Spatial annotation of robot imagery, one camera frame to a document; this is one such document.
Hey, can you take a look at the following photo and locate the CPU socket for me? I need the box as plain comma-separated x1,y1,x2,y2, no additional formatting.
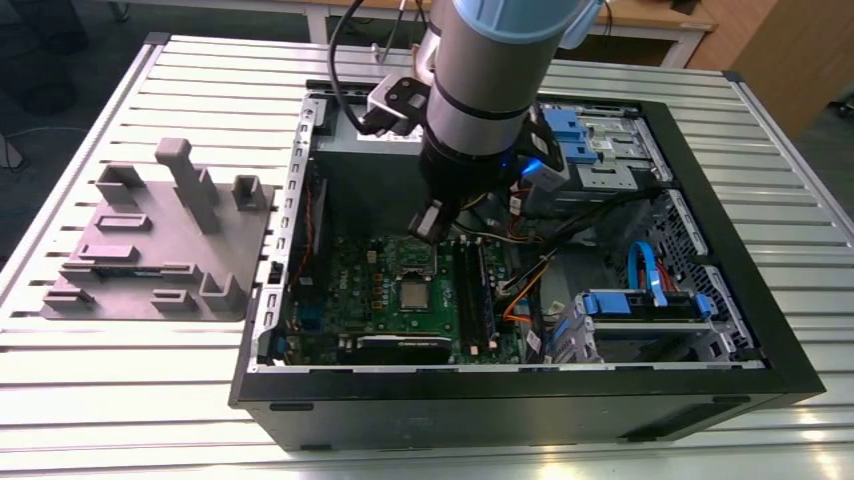
396,278,436,315

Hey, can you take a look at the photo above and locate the grey power supply unit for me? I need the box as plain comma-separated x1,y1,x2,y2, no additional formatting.
311,104,428,236

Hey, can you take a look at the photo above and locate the black graphics card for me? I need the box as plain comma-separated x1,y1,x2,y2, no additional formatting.
336,333,455,365

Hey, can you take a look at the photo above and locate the black wire bundle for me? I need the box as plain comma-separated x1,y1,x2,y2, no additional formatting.
499,187,669,296

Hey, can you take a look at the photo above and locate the blue ribbon wire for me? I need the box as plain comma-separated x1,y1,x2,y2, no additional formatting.
540,302,576,364

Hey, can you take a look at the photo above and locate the RAM stick with blue label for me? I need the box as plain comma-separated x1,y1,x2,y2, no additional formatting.
92,267,168,279

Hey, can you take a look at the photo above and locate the grey parts rack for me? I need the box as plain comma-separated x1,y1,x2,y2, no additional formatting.
39,137,280,324

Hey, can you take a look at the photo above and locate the black RAM stick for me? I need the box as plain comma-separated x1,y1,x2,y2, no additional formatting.
471,237,502,349

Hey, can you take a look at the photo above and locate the metal socket cover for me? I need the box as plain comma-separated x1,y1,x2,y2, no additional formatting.
392,238,439,279

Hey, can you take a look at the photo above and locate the grey metal drive cage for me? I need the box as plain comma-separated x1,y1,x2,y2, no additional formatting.
526,107,673,216
572,292,742,364

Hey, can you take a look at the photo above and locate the black camera cable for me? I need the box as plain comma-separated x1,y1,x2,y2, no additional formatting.
327,0,375,134

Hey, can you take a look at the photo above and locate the black PC case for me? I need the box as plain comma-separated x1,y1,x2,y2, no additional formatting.
228,78,827,451

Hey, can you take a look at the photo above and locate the wooden cabinet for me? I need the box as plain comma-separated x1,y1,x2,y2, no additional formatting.
686,0,854,139

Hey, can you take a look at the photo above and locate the blue SATA wire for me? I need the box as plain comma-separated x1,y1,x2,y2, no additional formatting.
629,240,670,308

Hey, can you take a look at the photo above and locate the blue plastic drive bracket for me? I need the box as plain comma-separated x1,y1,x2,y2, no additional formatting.
543,108,601,165

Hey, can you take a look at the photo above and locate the green motherboard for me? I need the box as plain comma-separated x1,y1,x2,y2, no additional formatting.
276,234,528,365

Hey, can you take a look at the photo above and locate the blue disk carrier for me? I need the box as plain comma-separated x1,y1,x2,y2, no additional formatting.
579,292,714,324

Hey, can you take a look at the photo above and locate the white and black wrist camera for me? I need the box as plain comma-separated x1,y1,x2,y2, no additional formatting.
519,117,570,192

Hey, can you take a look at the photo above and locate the orange wire bundle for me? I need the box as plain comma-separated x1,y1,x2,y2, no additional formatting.
496,294,535,326

